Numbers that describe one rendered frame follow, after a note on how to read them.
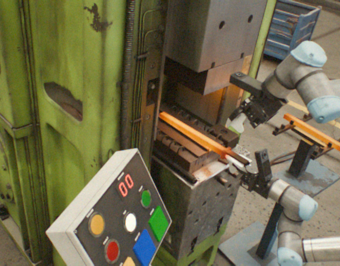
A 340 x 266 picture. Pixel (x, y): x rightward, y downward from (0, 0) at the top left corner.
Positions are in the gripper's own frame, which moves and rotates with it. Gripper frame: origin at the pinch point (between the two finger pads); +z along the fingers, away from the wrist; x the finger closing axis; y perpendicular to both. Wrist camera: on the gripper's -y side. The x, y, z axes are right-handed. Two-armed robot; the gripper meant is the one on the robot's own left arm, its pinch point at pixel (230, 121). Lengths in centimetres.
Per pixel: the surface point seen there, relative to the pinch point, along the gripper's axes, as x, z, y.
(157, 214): -29.4, 18.3, 10.6
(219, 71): 8.0, -2.4, -16.4
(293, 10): 421, 149, -138
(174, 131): 10.5, 37.1, -15.7
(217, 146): 13.6, 25.0, 0.6
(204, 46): -2.1, -12.0, -21.4
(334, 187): 175, 109, 62
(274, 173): 61, 51, 23
